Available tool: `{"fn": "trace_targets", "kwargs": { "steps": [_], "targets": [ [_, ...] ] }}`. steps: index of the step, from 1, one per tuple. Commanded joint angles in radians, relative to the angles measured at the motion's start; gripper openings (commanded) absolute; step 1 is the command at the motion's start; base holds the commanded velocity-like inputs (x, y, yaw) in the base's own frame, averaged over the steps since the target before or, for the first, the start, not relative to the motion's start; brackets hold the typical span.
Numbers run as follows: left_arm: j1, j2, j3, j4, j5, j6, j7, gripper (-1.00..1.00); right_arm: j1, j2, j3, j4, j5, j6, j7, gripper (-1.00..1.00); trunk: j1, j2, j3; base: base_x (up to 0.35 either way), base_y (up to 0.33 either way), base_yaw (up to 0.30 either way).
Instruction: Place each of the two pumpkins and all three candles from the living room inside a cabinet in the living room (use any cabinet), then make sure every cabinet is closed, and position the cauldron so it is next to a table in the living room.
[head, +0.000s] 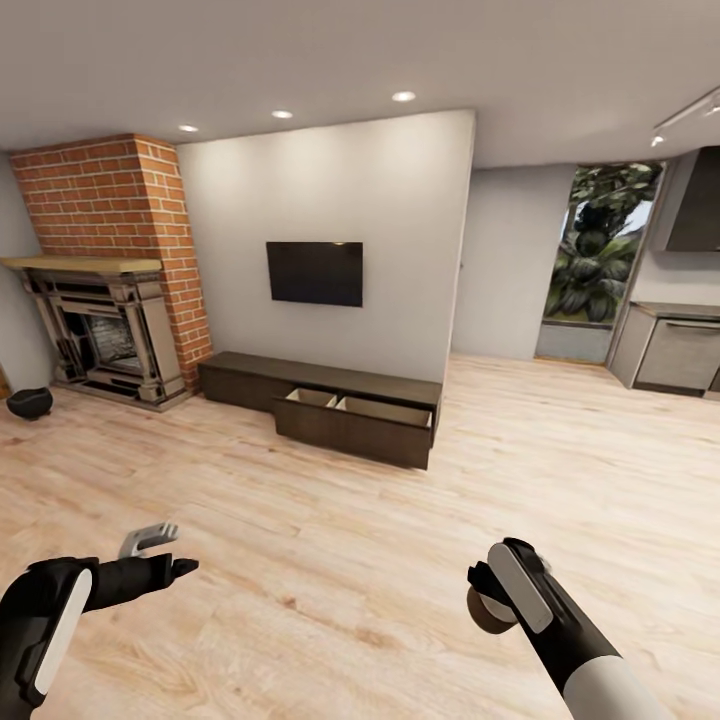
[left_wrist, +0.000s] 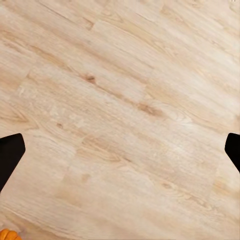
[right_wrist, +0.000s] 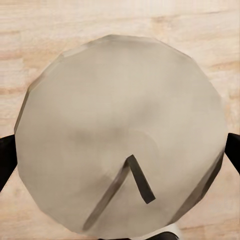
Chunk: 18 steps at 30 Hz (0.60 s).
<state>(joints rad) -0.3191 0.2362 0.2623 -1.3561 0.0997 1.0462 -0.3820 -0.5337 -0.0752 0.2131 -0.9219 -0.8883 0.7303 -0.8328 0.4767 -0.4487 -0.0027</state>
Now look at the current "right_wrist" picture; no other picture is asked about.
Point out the pillar candle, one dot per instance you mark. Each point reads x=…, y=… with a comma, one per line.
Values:
x=120, y=137

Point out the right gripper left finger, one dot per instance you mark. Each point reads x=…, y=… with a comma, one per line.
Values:
x=8, y=159

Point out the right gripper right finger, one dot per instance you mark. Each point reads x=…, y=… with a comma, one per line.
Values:
x=232, y=149

